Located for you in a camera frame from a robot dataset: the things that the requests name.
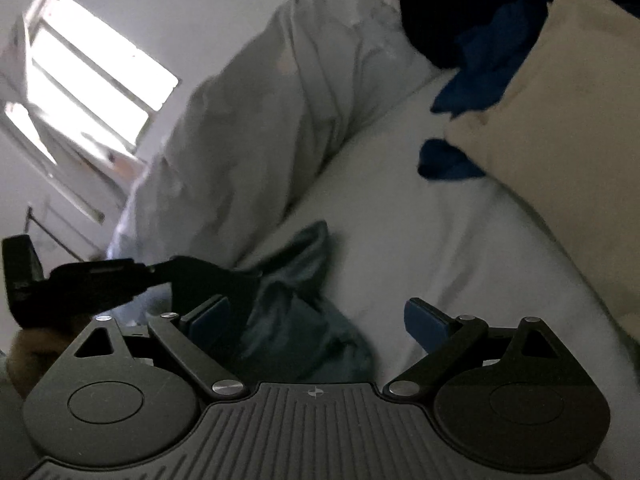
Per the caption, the white curtain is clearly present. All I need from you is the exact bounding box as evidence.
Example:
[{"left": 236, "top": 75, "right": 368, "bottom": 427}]
[{"left": 0, "top": 105, "right": 146, "bottom": 221}]

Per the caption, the teal t-shirt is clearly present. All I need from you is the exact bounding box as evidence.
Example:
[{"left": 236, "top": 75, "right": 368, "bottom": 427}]
[{"left": 235, "top": 220, "right": 376, "bottom": 383}]

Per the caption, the blue garment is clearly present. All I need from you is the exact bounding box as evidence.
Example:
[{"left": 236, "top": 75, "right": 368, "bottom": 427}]
[{"left": 417, "top": 0, "right": 566, "bottom": 183}]

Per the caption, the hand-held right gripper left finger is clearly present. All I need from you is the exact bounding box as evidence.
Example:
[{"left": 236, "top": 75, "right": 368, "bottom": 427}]
[{"left": 74, "top": 296, "right": 249, "bottom": 402}]

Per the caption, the person's left hand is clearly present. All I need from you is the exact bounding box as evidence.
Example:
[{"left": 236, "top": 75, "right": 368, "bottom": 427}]
[{"left": 9, "top": 328, "right": 82, "bottom": 397}]

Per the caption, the white blue patterned duvet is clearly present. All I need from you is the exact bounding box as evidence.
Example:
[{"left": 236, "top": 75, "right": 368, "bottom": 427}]
[{"left": 107, "top": 0, "right": 441, "bottom": 321}]

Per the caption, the beige garment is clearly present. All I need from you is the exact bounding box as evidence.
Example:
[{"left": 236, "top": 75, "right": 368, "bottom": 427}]
[{"left": 445, "top": 0, "right": 640, "bottom": 321}]

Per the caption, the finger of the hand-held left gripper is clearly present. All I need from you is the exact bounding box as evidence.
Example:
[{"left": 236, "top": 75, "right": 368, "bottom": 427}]
[{"left": 147, "top": 255, "right": 264, "bottom": 323}]

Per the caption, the black garment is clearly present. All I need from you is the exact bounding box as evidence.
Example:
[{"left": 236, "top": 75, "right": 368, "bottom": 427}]
[{"left": 397, "top": 0, "right": 551, "bottom": 68}]

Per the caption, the window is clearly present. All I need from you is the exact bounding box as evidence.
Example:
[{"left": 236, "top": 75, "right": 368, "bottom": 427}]
[{"left": 5, "top": 0, "right": 181, "bottom": 161}]

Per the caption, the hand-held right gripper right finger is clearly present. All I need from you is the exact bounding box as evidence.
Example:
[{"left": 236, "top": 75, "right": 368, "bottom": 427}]
[{"left": 384, "top": 298, "right": 571, "bottom": 402}]

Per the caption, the black metal railing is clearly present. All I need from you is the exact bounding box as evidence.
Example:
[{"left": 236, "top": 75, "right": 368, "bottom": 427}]
[{"left": 25, "top": 205, "right": 101, "bottom": 258}]

